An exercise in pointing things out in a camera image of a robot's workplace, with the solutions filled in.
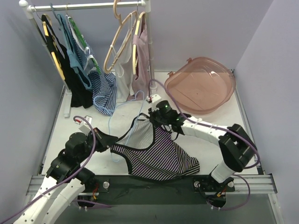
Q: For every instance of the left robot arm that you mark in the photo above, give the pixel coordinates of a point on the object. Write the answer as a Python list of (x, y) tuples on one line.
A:
[(66, 177)]

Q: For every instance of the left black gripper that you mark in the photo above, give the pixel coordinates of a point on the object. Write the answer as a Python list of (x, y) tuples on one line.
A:
[(98, 140)]

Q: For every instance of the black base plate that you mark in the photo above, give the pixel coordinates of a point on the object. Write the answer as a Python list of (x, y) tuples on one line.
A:
[(129, 190)]

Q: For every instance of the pink translucent plastic basin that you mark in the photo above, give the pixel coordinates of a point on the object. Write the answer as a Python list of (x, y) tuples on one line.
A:
[(201, 86)]

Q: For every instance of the white metal clothes rack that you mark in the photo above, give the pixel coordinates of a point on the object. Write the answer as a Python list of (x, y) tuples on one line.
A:
[(29, 11)]

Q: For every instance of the light blue wire hanger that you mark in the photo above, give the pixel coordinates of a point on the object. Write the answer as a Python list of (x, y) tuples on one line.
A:
[(110, 112)]

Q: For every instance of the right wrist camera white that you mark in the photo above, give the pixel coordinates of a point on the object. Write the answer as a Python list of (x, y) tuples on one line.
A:
[(153, 100)]

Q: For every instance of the black white striped tank top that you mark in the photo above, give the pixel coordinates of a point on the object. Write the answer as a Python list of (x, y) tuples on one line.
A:
[(150, 153)]

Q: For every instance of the yellow wooden hanger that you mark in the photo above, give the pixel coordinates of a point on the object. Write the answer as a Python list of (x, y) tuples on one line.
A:
[(51, 43)]

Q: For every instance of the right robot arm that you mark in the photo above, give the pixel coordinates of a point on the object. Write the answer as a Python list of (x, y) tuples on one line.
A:
[(236, 147)]

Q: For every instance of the black garment on hanger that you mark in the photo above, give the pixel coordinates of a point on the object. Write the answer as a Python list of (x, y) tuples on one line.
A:
[(80, 96)]

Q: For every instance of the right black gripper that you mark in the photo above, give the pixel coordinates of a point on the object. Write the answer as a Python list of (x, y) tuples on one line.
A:
[(153, 115)]

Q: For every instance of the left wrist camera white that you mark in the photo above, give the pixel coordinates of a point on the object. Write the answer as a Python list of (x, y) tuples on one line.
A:
[(82, 125)]

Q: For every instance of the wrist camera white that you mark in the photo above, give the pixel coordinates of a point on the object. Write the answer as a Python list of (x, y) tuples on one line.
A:
[(153, 100), (82, 125)]

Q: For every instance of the green plastic hanger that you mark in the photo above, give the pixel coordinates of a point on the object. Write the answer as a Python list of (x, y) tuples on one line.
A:
[(88, 59)]

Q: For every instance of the pink tank top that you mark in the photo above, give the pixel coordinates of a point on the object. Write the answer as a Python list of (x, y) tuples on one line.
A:
[(141, 78)]

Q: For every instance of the blue white striped garment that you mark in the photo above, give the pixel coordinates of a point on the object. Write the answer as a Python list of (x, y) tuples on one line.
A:
[(104, 86)]

